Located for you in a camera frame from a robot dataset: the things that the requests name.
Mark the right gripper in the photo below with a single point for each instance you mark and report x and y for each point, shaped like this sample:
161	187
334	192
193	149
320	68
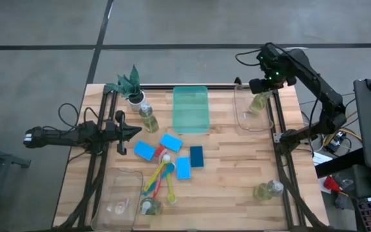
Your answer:
262	85

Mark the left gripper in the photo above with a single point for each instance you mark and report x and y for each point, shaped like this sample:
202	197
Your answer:
121	132

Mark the yellow-green dish soap bottle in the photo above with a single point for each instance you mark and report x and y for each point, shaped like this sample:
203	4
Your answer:
258	104
149	122
264	192
153	207

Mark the light blue sponge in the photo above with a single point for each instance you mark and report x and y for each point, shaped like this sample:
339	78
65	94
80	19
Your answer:
171	142
183	168
144	150

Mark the yellow-green dish brush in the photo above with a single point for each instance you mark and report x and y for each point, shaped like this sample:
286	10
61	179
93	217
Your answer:
165	158
172	200

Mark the blue dish brush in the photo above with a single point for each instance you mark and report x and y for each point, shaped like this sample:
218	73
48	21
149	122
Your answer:
170	167

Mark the dark blue sponge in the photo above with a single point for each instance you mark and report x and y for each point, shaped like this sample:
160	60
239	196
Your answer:
197	156

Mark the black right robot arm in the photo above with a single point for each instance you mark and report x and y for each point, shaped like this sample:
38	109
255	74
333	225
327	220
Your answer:
324	93

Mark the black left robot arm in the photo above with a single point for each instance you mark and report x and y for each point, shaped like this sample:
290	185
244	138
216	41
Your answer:
60	137

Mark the snake plant in white pot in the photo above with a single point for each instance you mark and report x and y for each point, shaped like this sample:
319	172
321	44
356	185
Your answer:
137	101

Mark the clear plastic bin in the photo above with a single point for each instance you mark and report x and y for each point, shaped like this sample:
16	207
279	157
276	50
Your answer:
246	124
121	193

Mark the teal translucent plastic bin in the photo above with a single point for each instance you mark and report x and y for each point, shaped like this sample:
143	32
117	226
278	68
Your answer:
190	109

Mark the white paper sheet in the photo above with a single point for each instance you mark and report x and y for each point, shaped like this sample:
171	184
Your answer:
320	158

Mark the blue electronics box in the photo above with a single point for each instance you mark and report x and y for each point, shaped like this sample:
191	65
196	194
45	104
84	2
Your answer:
337	143

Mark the red cone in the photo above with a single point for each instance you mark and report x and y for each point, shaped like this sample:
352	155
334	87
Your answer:
330	184

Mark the black aluminium rig frame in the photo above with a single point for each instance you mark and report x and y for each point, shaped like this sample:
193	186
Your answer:
159	86

